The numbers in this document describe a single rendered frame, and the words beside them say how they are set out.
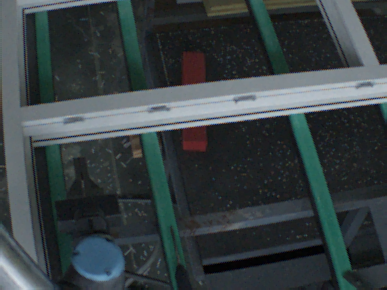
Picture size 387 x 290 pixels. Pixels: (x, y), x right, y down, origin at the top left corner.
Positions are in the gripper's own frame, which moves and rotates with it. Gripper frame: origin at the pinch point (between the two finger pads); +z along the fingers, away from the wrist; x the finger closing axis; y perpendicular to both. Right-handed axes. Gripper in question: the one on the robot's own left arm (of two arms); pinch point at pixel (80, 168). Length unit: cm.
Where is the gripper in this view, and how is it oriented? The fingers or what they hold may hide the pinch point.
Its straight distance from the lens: 158.5
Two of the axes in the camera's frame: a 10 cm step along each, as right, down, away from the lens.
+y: -0.8, 5.7, 8.2
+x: 9.8, -1.3, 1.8
